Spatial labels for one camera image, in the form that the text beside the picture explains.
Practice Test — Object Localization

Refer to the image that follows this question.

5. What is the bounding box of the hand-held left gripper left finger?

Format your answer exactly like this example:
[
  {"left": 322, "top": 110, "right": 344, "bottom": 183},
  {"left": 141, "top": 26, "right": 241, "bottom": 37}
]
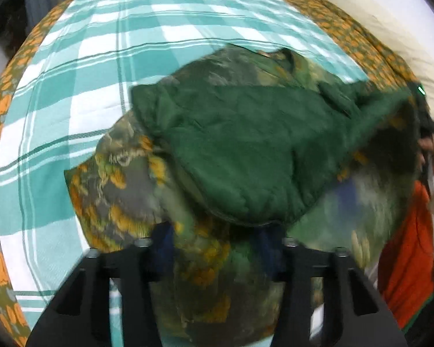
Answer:
[{"left": 25, "top": 224, "right": 176, "bottom": 347}]

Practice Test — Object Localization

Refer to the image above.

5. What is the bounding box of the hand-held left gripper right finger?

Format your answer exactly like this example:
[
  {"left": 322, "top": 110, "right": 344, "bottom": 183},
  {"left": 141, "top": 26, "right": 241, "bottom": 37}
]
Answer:
[{"left": 258, "top": 228, "right": 409, "bottom": 347}]

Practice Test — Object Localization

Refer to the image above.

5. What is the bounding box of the green patterned padded jacket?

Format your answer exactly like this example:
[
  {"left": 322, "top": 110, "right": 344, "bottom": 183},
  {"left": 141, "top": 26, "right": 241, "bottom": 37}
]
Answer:
[{"left": 64, "top": 43, "right": 426, "bottom": 346}]

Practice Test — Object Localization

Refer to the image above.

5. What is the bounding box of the person's orange shirt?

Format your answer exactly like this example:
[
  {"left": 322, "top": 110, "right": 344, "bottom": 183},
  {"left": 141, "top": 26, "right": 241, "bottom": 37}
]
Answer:
[{"left": 377, "top": 180, "right": 434, "bottom": 330}]

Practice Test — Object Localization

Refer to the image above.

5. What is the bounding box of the orange floral green quilt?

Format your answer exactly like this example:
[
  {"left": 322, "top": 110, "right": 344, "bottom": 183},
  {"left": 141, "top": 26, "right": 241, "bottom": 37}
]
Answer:
[{"left": 0, "top": 0, "right": 425, "bottom": 347}]

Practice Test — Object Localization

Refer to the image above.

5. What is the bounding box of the teal white checked bedsheet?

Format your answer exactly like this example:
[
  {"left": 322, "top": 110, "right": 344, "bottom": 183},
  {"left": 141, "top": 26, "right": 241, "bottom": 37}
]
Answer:
[{"left": 0, "top": 0, "right": 370, "bottom": 347}]

